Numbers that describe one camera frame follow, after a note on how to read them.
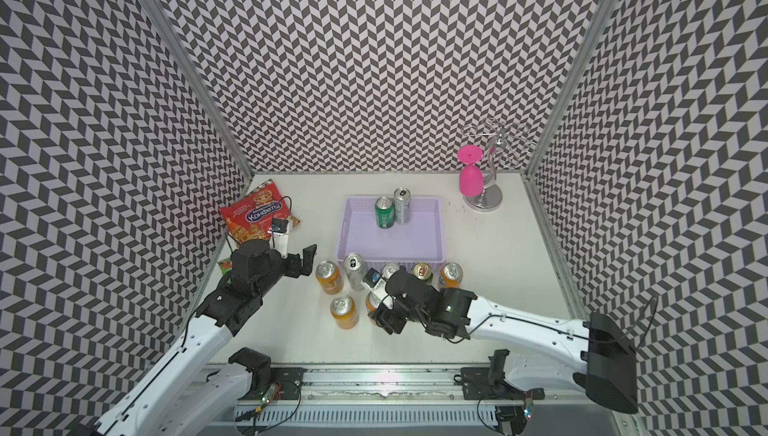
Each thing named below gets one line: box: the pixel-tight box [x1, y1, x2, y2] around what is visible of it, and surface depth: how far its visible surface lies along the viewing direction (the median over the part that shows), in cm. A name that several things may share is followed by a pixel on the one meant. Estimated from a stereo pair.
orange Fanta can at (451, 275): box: [439, 262, 463, 288], surface depth 84 cm
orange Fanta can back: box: [365, 291, 382, 315], surface depth 72 cm
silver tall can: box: [344, 252, 365, 291], surface depth 81 cm
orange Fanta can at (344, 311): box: [330, 294, 359, 330], surface depth 77 cm
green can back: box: [375, 196, 395, 229], surface depth 98 cm
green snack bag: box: [217, 259, 233, 276], surface depth 93 cm
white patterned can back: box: [393, 187, 412, 224], surface depth 97 cm
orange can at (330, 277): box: [316, 260, 344, 295], surface depth 84 cm
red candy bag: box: [219, 179, 301, 247], surface depth 104 cm
